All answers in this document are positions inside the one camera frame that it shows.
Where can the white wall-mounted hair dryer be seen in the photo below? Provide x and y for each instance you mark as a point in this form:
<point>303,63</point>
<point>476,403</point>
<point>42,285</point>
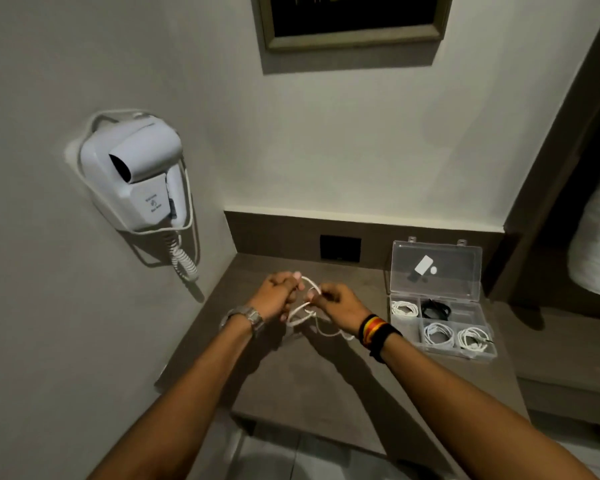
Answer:
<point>135,169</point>

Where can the silver wristwatch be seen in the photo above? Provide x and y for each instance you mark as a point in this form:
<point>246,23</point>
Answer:
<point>243,317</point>

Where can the person's right hand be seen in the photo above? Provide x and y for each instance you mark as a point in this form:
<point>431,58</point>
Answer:
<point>342,307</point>

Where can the person's left forearm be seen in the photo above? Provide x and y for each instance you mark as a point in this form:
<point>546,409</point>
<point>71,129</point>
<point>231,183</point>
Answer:
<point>187,399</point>

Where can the clear plastic organizer box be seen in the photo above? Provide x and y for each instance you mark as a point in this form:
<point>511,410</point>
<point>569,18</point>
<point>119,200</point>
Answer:
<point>440,299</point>

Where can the framed picture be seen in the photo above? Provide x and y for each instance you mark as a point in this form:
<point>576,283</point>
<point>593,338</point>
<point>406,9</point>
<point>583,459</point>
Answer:
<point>355,17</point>

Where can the person's left fingers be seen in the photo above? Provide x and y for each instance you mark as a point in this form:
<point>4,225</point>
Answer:
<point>290,289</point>

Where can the person's right forearm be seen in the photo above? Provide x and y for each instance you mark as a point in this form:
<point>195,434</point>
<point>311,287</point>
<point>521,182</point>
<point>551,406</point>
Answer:
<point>475,414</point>

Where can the black wall socket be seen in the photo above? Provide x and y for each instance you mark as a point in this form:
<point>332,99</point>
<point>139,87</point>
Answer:
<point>340,249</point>

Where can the white towel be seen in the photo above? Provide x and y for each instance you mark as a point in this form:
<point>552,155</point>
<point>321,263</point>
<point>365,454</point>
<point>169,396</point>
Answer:
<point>597,234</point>

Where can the person's left hand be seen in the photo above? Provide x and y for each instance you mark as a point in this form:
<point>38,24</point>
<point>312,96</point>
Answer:
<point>272,296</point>

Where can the white sticker label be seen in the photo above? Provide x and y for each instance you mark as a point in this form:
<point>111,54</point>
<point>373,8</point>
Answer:
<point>425,265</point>

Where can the hair dryer wall holder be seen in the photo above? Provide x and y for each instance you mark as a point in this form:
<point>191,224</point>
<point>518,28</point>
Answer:
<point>145,214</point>

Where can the striped wristband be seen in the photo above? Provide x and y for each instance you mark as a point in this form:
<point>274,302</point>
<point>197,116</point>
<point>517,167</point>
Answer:
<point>370,328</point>

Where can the person's right fingers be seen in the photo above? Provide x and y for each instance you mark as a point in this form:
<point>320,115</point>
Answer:
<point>321,294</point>

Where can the black wristband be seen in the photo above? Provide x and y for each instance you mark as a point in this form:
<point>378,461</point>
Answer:
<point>383,341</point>

